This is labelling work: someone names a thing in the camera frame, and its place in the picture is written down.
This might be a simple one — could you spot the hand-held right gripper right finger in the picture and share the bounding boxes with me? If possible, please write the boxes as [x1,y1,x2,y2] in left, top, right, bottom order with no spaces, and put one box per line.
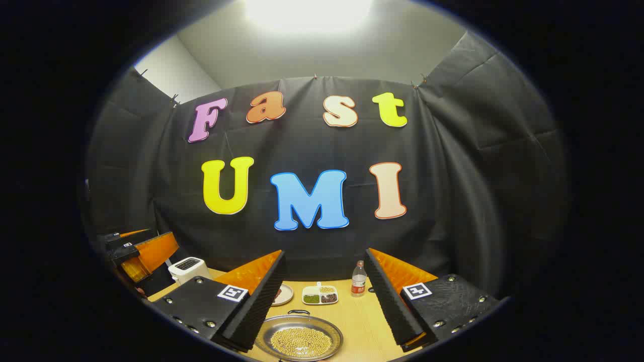
[364,248,504,352]

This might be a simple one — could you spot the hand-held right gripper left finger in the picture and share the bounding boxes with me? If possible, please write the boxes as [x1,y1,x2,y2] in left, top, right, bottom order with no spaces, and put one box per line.
[149,250,287,352]

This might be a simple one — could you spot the steel pot with black handles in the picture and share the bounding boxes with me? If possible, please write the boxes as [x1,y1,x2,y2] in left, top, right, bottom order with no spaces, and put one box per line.
[254,310,344,362]

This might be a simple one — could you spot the large pile of soybeans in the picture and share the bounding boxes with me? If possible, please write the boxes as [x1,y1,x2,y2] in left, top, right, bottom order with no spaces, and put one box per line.
[270,327,334,358]

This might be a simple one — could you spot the round white plate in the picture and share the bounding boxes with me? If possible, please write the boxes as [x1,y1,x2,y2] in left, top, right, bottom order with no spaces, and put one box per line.
[272,284,294,307]

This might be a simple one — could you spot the clear plastic bottle red label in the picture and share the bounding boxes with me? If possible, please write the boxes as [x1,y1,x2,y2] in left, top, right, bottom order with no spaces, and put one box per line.
[351,260,368,298]

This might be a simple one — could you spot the white toaster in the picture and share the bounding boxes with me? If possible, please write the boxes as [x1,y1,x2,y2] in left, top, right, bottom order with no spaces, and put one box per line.
[168,257,212,285]

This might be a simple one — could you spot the white divided dish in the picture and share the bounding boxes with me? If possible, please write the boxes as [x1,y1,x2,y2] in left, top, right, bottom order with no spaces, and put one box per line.
[301,282,339,306]

